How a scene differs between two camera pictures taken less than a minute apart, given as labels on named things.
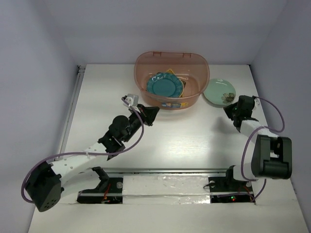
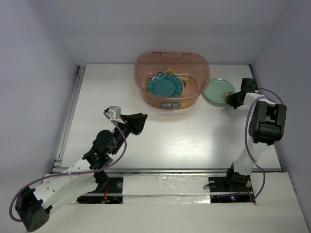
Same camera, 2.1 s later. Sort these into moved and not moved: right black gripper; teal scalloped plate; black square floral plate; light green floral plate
Moved: right black gripper
Not moved: light green floral plate; black square floral plate; teal scalloped plate
